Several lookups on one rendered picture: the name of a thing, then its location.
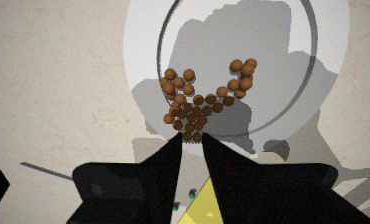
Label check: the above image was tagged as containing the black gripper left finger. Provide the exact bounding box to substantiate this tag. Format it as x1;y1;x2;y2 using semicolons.
72;132;182;224

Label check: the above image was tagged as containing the grey round board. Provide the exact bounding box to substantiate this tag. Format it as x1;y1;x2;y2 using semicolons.
123;0;350;156

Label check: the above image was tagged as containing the green oval bead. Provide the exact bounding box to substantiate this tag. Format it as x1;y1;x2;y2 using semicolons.
189;191;196;199
173;204;179;212

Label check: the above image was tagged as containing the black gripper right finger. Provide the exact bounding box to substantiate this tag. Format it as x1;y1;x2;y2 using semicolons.
202;133;339;224

